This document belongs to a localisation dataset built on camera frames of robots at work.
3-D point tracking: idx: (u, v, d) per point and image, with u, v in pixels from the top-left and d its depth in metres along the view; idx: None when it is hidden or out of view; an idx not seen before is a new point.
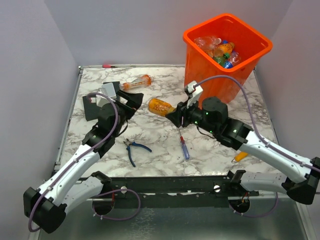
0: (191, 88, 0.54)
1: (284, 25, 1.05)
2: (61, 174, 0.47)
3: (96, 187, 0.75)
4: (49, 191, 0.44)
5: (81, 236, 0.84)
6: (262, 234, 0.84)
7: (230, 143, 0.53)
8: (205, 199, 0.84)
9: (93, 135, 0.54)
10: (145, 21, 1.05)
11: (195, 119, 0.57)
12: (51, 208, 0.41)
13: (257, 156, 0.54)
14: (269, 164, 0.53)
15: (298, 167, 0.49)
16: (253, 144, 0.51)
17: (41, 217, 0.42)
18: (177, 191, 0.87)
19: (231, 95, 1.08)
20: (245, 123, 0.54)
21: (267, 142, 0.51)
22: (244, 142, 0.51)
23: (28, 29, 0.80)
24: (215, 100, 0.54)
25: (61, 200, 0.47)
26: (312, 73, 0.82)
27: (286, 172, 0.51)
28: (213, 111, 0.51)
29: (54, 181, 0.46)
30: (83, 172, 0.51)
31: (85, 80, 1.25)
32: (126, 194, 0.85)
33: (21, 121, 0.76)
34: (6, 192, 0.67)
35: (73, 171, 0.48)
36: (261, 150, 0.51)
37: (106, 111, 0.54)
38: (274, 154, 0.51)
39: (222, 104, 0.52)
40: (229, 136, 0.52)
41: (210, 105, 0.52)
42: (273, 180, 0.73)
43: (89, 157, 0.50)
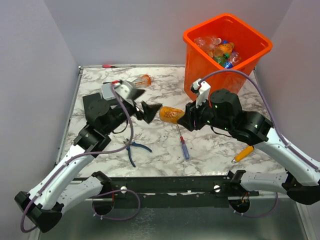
0: (196, 86, 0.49)
1: (284, 25, 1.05)
2: (50, 180, 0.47)
3: (95, 188, 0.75)
4: (38, 197, 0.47)
5: (81, 236, 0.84)
6: (262, 234, 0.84)
7: (249, 138, 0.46)
8: (205, 199, 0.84)
9: (86, 133, 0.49)
10: (145, 21, 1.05)
11: (207, 117, 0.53)
12: (39, 215, 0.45)
13: (272, 156, 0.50)
14: (282, 164, 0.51)
15: (312, 172, 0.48)
16: (274, 144, 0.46)
17: (33, 221, 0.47)
18: (177, 191, 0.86)
19: None
20: (266, 118, 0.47)
21: (287, 143, 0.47)
22: (265, 140, 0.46)
23: (28, 29, 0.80)
24: (224, 92, 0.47)
25: (55, 201, 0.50)
26: (312, 73, 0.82)
27: (298, 175, 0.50)
28: (222, 102, 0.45)
29: (43, 187, 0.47)
30: (77, 173, 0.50)
31: (85, 80, 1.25)
32: (126, 194, 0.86)
33: (21, 120, 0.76)
34: (6, 192, 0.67)
35: (62, 175, 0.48)
36: (280, 150, 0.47)
37: (96, 110, 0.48)
38: (292, 156, 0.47)
39: (232, 96, 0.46)
40: (248, 130, 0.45)
41: (219, 98, 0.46)
42: (273, 180, 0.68)
43: (79, 160, 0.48)
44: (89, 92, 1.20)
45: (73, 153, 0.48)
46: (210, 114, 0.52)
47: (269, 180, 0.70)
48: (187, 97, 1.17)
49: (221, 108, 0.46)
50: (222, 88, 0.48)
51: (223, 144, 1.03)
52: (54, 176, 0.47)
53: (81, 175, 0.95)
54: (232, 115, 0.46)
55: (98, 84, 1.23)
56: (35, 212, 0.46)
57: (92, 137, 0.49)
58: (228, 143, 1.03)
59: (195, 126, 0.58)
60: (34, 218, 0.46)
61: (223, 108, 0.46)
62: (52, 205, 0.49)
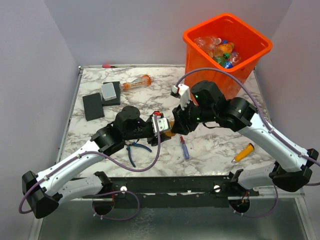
0: (176, 88, 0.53)
1: (284, 25, 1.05)
2: (61, 167, 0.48)
3: (95, 187, 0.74)
4: (45, 180, 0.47)
5: (82, 236, 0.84)
6: (262, 234, 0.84)
7: (233, 124, 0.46)
8: (205, 199, 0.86)
9: (104, 133, 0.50)
10: (145, 21, 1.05)
11: (196, 115, 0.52)
12: (40, 199, 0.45)
13: (256, 142, 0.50)
14: (266, 150, 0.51)
15: (296, 157, 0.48)
16: (257, 130, 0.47)
17: (32, 203, 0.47)
18: (177, 191, 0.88)
19: (232, 94, 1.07)
20: (250, 103, 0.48)
21: (270, 128, 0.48)
22: (248, 125, 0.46)
23: (28, 30, 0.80)
24: (203, 82, 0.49)
25: (57, 189, 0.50)
26: (312, 73, 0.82)
27: (282, 161, 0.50)
28: (201, 91, 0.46)
29: (52, 172, 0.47)
30: (85, 167, 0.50)
31: (85, 80, 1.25)
32: (126, 194, 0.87)
33: (21, 121, 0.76)
34: (7, 192, 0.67)
35: (73, 166, 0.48)
36: (264, 136, 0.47)
37: (127, 113, 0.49)
38: (276, 142, 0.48)
39: (210, 84, 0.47)
40: (232, 116, 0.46)
41: (197, 87, 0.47)
42: (263, 172, 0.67)
43: (92, 156, 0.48)
44: (89, 92, 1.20)
45: (89, 148, 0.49)
46: (197, 111, 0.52)
47: (260, 172, 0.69)
48: None
49: (201, 97, 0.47)
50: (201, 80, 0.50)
51: (223, 144, 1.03)
52: (65, 165, 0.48)
53: (81, 175, 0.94)
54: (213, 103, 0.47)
55: (98, 84, 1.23)
56: (38, 194, 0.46)
57: (109, 138, 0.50)
58: (228, 143, 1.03)
59: (189, 129, 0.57)
60: (35, 200, 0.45)
61: (203, 97, 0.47)
62: (54, 192, 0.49)
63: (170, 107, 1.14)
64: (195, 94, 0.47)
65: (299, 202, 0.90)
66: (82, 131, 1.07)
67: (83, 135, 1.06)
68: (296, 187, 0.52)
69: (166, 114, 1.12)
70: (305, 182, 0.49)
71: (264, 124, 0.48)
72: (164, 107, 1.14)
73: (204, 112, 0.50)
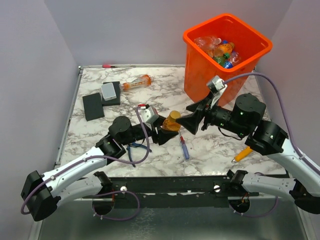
0: (221, 87, 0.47)
1: (284, 25, 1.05)
2: (67, 168, 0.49)
3: (94, 187, 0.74)
4: (50, 180, 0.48)
5: (82, 236, 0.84)
6: (262, 234, 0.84)
7: (263, 148, 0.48)
8: (205, 199, 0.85)
9: (108, 141, 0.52)
10: (145, 21, 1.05)
11: (221, 120, 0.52)
12: (45, 199, 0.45)
13: (285, 166, 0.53)
14: (294, 173, 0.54)
15: None
16: (288, 155, 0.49)
17: (34, 203, 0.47)
18: (177, 191, 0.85)
19: (231, 94, 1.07)
20: (282, 129, 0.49)
21: (301, 155, 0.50)
22: (280, 152, 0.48)
23: (28, 30, 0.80)
24: (252, 98, 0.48)
25: (60, 192, 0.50)
26: (312, 73, 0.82)
27: (311, 185, 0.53)
28: (251, 111, 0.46)
29: (58, 173, 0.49)
30: (89, 171, 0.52)
31: (85, 80, 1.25)
32: (126, 194, 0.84)
33: (21, 121, 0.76)
34: (6, 193, 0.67)
35: (79, 168, 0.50)
36: (294, 161, 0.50)
37: (118, 124, 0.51)
38: (305, 167, 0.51)
39: (261, 104, 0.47)
40: (264, 141, 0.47)
41: (247, 105, 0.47)
42: (279, 186, 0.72)
43: (97, 160, 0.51)
44: (89, 92, 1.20)
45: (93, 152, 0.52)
46: (225, 116, 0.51)
47: (275, 186, 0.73)
48: (187, 97, 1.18)
49: (245, 115, 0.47)
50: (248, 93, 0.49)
51: (223, 144, 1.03)
52: (72, 166, 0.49)
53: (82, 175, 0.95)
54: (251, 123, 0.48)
55: (98, 84, 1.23)
56: (43, 193, 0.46)
57: (111, 146, 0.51)
58: (228, 143, 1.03)
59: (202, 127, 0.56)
60: (40, 199, 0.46)
61: (246, 116, 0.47)
62: (56, 194, 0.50)
63: (170, 107, 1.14)
64: (242, 111, 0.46)
65: None
66: (82, 131, 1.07)
67: (83, 135, 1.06)
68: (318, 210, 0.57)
69: (166, 114, 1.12)
70: None
71: (295, 150, 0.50)
72: (164, 107, 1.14)
73: (233, 124, 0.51)
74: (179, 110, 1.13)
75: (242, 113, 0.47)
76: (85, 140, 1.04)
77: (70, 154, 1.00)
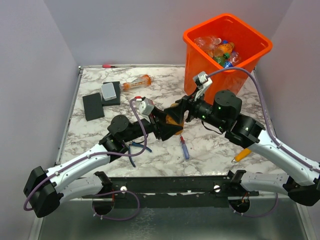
0: (204, 80, 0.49)
1: (284, 25, 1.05)
2: (72, 164, 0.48)
3: (95, 187, 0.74)
4: (55, 176, 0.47)
5: (82, 236, 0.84)
6: (262, 234, 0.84)
7: (241, 141, 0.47)
8: (205, 199, 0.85)
9: (111, 139, 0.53)
10: (145, 21, 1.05)
11: (203, 113, 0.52)
12: (49, 194, 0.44)
13: (266, 157, 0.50)
14: (277, 165, 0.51)
15: (307, 171, 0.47)
16: (265, 145, 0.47)
17: (39, 199, 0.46)
18: (177, 191, 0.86)
19: None
20: (257, 121, 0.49)
21: (278, 143, 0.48)
22: (256, 142, 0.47)
23: (29, 30, 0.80)
24: (229, 94, 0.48)
25: (63, 188, 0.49)
26: (312, 73, 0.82)
27: (295, 174, 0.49)
28: (228, 106, 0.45)
29: (62, 168, 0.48)
30: (92, 168, 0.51)
31: (85, 80, 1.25)
32: (126, 194, 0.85)
33: (21, 121, 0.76)
34: (6, 193, 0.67)
35: (83, 164, 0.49)
36: (272, 151, 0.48)
37: (115, 125, 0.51)
38: (285, 156, 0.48)
39: (237, 100, 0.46)
40: (240, 134, 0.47)
41: (223, 100, 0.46)
42: (274, 181, 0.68)
43: (101, 157, 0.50)
44: (89, 92, 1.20)
45: (97, 150, 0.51)
46: (206, 110, 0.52)
47: (270, 181, 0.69)
48: None
49: (223, 110, 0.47)
50: (226, 90, 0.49)
51: (223, 144, 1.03)
52: (76, 162, 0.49)
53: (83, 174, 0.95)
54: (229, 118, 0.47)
55: (98, 84, 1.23)
56: (47, 189, 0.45)
57: (113, 144, 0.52)
58: (228, 143, 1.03)
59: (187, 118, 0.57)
60: (44, 195, 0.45)
61: (223, 110, 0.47)
62: (59, 190, 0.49)
63: None
64: (219, 105, 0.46)
65: None
66: (82, 131, 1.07)
67: (83, 135, 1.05)
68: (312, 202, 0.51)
69: None
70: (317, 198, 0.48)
71: (273, 139, 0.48)
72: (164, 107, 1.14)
73: (213, 118, 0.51)
74: None
75: (220, 107, 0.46)
76: (85, 140, 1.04)
77: (70, 154, 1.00)
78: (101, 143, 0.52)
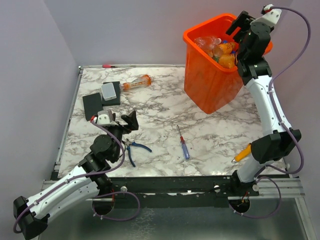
0: (267, 8, 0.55)
1: (285, 24, 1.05)
2: (49, 193, 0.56)
3: (90, 193, 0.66)
4: (35, 205, 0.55)
5: (82, 235, 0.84)
6: (262, 234, 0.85)
7: (244, 73, 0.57)
8: (205, 199, 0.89)
9: (91, 159, 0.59)
10: (145, 21, 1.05)
11: (242, 37, 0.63)
12: (29, 223, 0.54)
13: (256, 101, 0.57)
14: (259, 113, 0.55)
15: (274, 122, 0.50)
16: (258, 84, 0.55)
17: (24, 225, 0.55)
18: (177, 191, 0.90)
19: (231, 94, 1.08)
20: (269, 67, 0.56)
21: (270, 90, 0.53)
22: (253, 77, 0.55)
23: (29, 30, 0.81)
24: (265, 29, 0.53)
25: (46, 213, 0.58)
26: (313, 71, 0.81)
27: (265, 124, 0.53)
28: (254, 34, 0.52)
29: (41, 198, 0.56)
30: (73, 190, 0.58)
31: (85, 80, 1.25)
32: (126, 194, 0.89)
33: (21, 120, 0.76)
34: (7, 192, 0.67)
35: (61, 190, 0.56)
36: (261, 93, 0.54)
37: (98, 144, 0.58)
38: (267, 102, 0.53)
39: (267, 36, 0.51)
40: (247, 66, 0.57)
41: (256, 29, 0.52)
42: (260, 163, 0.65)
43: (79, 180, 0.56)
44: (89, 92, 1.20)
45: (76, 173, 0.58)
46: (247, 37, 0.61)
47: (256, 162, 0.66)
48: (187, 97, 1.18)
49: (249, 38, 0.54)
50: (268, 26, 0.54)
51: (223, 144, 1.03)
52: (53, 190, 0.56)
53: None
54: (249, 48, 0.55)
55: (98, 84, 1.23)
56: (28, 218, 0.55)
57: (94, 164, 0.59)
58: (228, 143, 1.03)
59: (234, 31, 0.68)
60: (26, 223, 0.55)
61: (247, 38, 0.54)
62: (43, 215, 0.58)
63: (170, 107, 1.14)
64: (250, 31, 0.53)
65: (299, 202, 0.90)
66: (82, 131, 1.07)
67: (83, 135, 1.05)
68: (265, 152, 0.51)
69: (166, 114, 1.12)
70: (268, 146, 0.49)
71: (268, 86, 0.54)
72: (164, 107, 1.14)
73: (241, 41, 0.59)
74: (179, 109, 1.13)
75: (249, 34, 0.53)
76: (85, 140, 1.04)
77: (70, 154, 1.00)
78: (80, 167, 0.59)
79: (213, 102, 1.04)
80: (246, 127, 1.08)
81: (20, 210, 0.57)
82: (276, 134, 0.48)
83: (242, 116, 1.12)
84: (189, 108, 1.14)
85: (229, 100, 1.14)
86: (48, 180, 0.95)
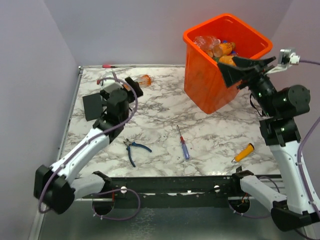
0: (294, 61, 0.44)
1: (284, 25, 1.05)
2: (73, 155, 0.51)
3: (97, 183, 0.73)
4: (61, 169, 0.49)
5: (82, 235, 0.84)
6: (262, 234, 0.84)
7: (270, 135, 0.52)
8: (205, 199, 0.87)
9: (103, 120, 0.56)
10: (145, 21, 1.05)
11: (260, 91, 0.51)
12: (63, 186, 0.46)
13: (282, 167, 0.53)
14: (285, 181, 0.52)
15: (304, 200, 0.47)
16: (286, 153, 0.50)
17: (53, 193, 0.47)
18: (177, 191, 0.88)
19: (231, 94, 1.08)
20: (297, 130, 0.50)
21: (300, 161, 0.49)
22: (280, 144, 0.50)
23: (29, 30, 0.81)
24: (305, 96, 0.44)
25: (72, 178, 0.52)
26: None
27: (292, 197, 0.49)
28: (293, 105, 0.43)
29: (67, 160, 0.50)
30: (93, 152, 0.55)
31: (85, 80, 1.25)
32: (126, 194, 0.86)
33: (21, 120, 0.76)
34: (6, 192, 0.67)
35: (84, 152, 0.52)
36: (289, 163, 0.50)
37: (115, 97, 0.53)
38: (296, 175, 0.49)
39: (305, 107, 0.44)
40: (274, 129, 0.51)
41: (294, 97, 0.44)
42: (270, 196, 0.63)
43: (99, 139, 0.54)
44: (89, 92, 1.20)
45: (93, 134, 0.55)
46: (268, 90, 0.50)
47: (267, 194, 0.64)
48: (187, 97, 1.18)
49: (285, 105, 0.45)
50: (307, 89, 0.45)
51: (223, 144, 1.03)
52: (77, 150, 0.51)
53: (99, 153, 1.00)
54: (279, 112, 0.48)
55: None
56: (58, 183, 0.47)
57: (109, 124, 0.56)
58: (228, 143, 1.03)
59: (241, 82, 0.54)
60: (58, 189, 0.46)
61: (283, 104, 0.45)
62: (70, 180, 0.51)
63: (170, 107, 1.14)
64: (286, 97, 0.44)
65: None
66: (82, 131, 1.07)
67: (83, 135, 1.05)
68: (287, 226, 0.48)
69: (166, 114, 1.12)
70: (295, 225, 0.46)
71: (297, 155, 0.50)
72: (164, 107, 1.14)
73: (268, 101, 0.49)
74: (179, 109, 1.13)
75: (284, 100, 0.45)
76: None
77: None
78: (95, 127, 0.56)
79: (213, 102, 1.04)
80: (247, 127, 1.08)
81: (44, 182, 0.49)
82: (305, 216, 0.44)
83: (242, 116, 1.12)
84: (189, 108, 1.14)
85: (229, 100, 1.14)
86: None
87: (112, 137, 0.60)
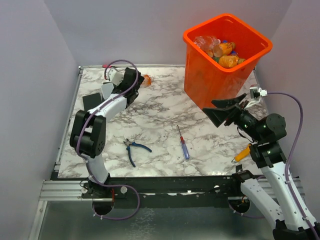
0: (263, 94, 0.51)
1: (284, 25, 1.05)
2: (105, 104, 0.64)
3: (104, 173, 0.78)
4: (98, 112, 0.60)
5: (82, 235, 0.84)
6: (263, 234, 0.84)
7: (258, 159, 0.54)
8: (205, 199, 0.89)
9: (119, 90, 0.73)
10: (145, 21, 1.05)
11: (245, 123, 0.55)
12: (102, 121, 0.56)
13: (273, 188, 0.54)
14: (278, 199, 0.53)
15: (298, 217, 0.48)
16: (275, 173, 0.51)
17: (93, 129, 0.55)
18: (177, 191, 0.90)
19: (231, 94, 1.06)
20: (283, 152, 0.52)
21: (288, 179, 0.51)
22: (268, 166, 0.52)
23: (29, 30, 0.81)
24: (282, 121, 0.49)
25: None
26: (314, 70, 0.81)
27: (286, 214, 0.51)
28: (272, 130, 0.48)
29: (101, 107, 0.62)
30: (115, 109, 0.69)
31: (85, 80, 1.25)
32: (126, 194, 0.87)
33: (21, 120, 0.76)
34: (6, 192, 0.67)
35: (112, 105, 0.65)
36: (279, 183, 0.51)
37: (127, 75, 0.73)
38: (288, 194, 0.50)
39: (283, 131, 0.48)
40: (260, 152, 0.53)
41: (272, 123, 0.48)
42: (270, 208, 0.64)
43: (121, 99, 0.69)
44: (89, 92, 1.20)
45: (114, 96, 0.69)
46: (250, 121, 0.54)
47: (266, 206, 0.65)
48: (187, 97, 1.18)
49: (266, 131, 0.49)
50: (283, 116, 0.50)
51: (223, 144, 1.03)
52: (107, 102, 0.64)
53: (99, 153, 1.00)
54: (263, 137, 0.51)
55: (98, 84, 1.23)
56: (97, 121, 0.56)
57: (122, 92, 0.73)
58: (228, 143, 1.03)
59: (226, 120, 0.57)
60: (98, 124, 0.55)
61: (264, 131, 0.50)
62: None
63: (170, 107, 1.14)
64: (265, 124, 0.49)
65: None
66: None
67: None
68: None
69: (166, 114, 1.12)
70: None
71: (285, 174, 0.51)
72: (164, 107, 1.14)
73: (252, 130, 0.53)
74: (179, 109, 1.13)
75: (264, 126, 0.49)
76: None
77: (70, 154, 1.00)
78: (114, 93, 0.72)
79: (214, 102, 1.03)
80: None
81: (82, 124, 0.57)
82: (302, 232, 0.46)
83: None
84: (189, 108, 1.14)
85: None
86: (48, 180, 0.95)
87: (126, 104, 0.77)
